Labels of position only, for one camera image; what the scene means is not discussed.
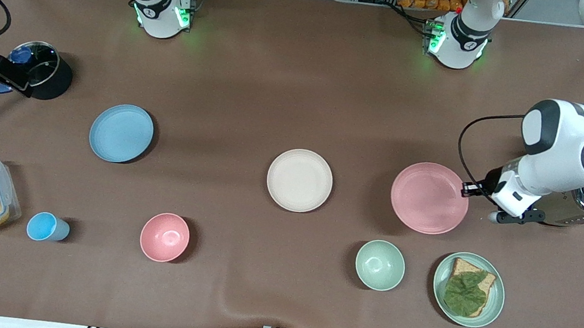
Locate pink plate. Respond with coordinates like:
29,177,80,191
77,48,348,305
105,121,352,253
387,159,474,239

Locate blue plate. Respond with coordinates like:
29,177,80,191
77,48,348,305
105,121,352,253
86,101,157,167

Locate bread slice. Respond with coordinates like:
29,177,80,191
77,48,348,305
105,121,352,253
444,256,498,319

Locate green lettuce leaf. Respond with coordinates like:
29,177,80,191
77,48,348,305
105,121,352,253
441,267,490,320

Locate green plate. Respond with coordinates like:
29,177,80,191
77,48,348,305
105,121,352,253
428,249,509,328

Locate green bowl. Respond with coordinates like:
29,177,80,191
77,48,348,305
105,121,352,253
353,238,408,294

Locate blue cup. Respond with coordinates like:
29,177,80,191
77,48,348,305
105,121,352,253
25,210,72,245

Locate beige plate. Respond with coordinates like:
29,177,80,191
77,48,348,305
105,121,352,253
263,146,337,216

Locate brown table cover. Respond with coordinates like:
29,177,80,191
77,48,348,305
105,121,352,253
0,0,584,328

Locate pink bowl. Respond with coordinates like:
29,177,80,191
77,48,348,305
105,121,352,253
138,210,192,265

